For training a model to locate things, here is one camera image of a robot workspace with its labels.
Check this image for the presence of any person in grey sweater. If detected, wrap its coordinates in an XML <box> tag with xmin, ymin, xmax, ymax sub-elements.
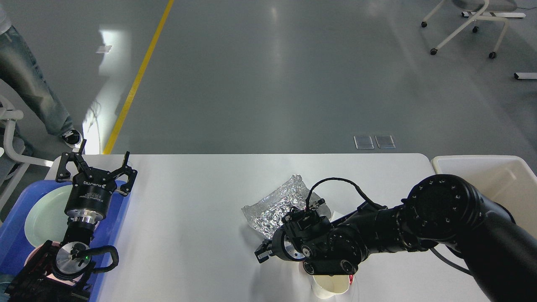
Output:
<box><xmin>0</xmin><ymin>6</ymin><xmax>83</xmax><ymax>148</ymax></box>

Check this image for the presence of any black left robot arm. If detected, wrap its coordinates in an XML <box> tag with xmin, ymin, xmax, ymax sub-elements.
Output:
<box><xmin>4</xmin><ymin>142</ymin><xmax>138</xmax><ymax>302</ymax></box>

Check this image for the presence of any blue plastic tray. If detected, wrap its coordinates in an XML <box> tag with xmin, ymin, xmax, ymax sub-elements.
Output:
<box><xmin>0</xmin><ymin>180</ymin><xmax>130</xmax><ymax>276</ymax></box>

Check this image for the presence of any white bar on floor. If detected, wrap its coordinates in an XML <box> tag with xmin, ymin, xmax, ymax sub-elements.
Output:
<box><xmin>514</xmin><ymin>72</ymin><xmax>537</xmax><ymax>80</ymax></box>

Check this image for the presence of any aluminium foil tray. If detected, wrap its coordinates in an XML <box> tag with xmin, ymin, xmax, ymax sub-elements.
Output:
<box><xmin>241</xmin><ymin>174</ymin><xmax>310</xmax><ymax>240</ymax></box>

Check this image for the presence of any white office chair right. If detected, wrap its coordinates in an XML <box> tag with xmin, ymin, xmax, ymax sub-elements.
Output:
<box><xmin>429</xmin><ymin>0</ymin><xmax>526</xmax><ymax>60</ymax></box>

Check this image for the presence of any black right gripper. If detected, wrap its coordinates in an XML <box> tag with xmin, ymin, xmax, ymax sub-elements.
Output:
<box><xmin>254</xmin><ymin>228</ymin><xmax>306</xmax><ymax>264</ymax></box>

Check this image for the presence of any light green plate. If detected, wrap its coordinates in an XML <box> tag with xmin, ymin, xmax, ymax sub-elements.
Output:
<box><xmin>24</xmin><ymin>185</ymin><xmax>99</xmax><ymax>247</ymax></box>

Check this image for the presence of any white napkin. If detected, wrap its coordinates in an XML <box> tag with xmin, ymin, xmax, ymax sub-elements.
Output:
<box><xmin>330</xmin><ymin>211</ymin><xmax>346</xmax><ymax>222</ymax></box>

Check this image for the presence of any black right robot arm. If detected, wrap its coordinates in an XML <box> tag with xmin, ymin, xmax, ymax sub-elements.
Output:
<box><xmin>255</xmin><ymin>174</ymin><xmax>537</xmax><ymax>302</ymax></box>

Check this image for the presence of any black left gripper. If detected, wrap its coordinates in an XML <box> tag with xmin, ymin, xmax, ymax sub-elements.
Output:
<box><xmin>55</xmin><ymin>140</ymin><xmax>138</xmax><ymax>221</ymax></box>

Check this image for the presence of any beige waste bin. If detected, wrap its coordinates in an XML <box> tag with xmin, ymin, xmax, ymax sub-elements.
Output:
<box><xmin>431</xmin><ymin>155</ymin><xmax>537</xmax><ymax>237</ymax></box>

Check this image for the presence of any pink mug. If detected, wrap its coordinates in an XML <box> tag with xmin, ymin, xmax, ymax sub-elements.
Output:
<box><xmin>24</xmin><ymin>244</ymin><xmax>82</xmax><ymax>286</ymax></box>

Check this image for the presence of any white paper cup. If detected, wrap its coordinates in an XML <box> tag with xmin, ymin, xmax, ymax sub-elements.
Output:
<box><xmin>311</xmin><ymin>275</ymin><xmax>351</xmax><ymax>299</ymax></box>

